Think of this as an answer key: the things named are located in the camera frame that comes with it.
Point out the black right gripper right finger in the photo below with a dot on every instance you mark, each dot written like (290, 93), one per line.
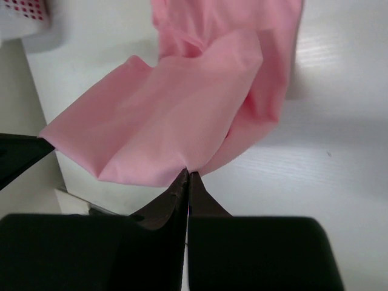
(228, 252)

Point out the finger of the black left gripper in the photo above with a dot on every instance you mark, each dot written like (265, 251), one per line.
(19, 153)

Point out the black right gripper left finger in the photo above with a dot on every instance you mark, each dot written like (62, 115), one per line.
(142, 251)

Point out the pink t shirt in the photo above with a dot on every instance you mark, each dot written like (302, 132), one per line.
(218, 87)

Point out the white plastic laundry basket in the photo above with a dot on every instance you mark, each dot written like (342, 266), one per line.
(40, 25)

